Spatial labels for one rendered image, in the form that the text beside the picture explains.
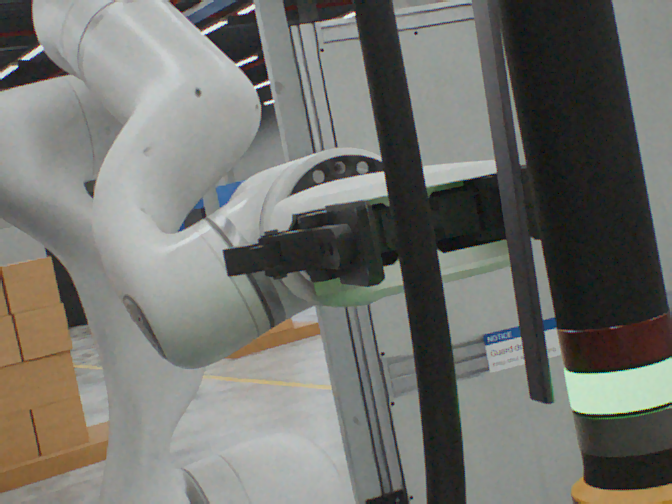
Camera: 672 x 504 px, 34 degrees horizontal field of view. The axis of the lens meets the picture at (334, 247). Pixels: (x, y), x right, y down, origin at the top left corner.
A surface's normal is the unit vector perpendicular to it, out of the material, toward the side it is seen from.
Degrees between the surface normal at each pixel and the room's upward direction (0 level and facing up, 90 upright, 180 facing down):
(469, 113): 91
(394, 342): 90
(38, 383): 90
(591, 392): 90
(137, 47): 50
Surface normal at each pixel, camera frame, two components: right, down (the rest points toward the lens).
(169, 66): -0.26, -0.65
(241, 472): 0.05, -0.79
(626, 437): -0.35, 0.12
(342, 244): 0.26, 0.00
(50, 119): 0.36, -0.25
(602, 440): -0.67, 0.18
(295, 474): 0.31, -0.54
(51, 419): 0.53, -0.06
